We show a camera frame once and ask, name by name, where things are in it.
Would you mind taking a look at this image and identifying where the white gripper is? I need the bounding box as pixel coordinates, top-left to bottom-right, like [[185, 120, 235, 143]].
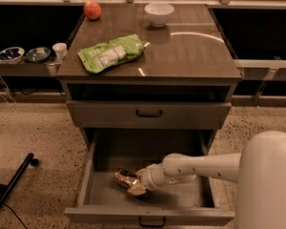
[[128, 164, 166, 197]]

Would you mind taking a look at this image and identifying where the crushed orange soda can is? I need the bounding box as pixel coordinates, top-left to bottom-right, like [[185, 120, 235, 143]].
[[113, 169, 140, 189]]

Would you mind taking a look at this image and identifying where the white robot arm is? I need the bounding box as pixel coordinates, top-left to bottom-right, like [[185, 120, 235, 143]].
[[128, 131, 286, 229]]

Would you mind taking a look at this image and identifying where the open grey middle drawer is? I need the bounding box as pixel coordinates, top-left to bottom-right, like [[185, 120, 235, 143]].
[[65, 129, 235, 228]]

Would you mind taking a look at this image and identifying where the closed grey top drawer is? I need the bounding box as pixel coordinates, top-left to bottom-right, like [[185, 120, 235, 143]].
[[67, 100, 231, 130]]

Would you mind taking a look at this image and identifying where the grey drawer cabinet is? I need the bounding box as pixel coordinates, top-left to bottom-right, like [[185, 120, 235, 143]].
[[57, 4, 241, 147]]

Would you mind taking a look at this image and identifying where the green chip bag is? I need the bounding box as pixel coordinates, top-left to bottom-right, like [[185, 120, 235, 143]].
[[77, 34, 146, 74]]

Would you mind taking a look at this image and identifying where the black left stand leg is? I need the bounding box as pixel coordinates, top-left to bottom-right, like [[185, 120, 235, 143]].
[[0, 153, 39, 209]]

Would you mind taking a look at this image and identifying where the grey side shelf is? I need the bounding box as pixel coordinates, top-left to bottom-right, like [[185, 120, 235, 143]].
[[0, 58, 60, 77]]

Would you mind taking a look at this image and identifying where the white paper cup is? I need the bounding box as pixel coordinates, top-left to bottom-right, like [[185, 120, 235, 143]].
[[52, 43, 68, 61]]

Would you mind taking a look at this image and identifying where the dark blue bowl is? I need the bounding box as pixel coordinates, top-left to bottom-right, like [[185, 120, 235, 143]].
[[26, 47, 51, 63]]

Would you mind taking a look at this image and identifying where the white bowl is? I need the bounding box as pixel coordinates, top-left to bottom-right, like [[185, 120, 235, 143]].
[[144, 3, 174, 27]]

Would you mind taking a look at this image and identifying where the red apple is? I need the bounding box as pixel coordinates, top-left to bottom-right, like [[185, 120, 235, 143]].
[[84, 0, 101, 20]]

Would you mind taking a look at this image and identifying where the blue patterned bowl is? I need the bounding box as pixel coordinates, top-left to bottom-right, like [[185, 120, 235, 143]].
[[0, 47, 25, 65]]

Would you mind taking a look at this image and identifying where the white cable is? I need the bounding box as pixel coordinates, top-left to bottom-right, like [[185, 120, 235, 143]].
[[0, 60, 18, 106]]

